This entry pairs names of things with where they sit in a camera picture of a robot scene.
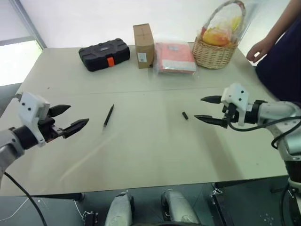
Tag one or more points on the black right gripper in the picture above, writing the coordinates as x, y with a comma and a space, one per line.
231, 113

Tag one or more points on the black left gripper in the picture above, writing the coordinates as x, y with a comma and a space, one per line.
48, 128

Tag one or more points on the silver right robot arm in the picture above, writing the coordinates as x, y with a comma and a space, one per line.
279, 122

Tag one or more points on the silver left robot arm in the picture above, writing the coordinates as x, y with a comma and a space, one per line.
9, 144

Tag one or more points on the black pen cap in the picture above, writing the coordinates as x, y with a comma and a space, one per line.
185, 115

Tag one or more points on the black uncapped pen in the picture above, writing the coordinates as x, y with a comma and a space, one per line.
108, 115

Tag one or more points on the bystander bare hand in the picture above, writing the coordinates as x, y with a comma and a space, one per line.
258, 50

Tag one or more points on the red packet in clear bag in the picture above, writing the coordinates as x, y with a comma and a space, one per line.
175, 57

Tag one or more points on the wicker basket with fruit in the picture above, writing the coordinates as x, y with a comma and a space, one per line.
217, 42

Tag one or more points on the black plastic tool case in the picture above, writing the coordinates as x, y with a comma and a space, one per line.
104, 54

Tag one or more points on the brown cardboard box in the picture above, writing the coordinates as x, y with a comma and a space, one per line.
143, 45

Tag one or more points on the bystander in dark clothing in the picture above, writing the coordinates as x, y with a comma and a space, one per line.
282, 49

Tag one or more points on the silver robot right leg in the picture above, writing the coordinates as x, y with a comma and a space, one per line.
179, 207

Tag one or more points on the silver robot leg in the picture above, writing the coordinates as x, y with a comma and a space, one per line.
179, 207
117, 209

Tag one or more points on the silver robot left leg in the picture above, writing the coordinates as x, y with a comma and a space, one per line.
117, 209

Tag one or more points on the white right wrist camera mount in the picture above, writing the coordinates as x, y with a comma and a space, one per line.
236, 99

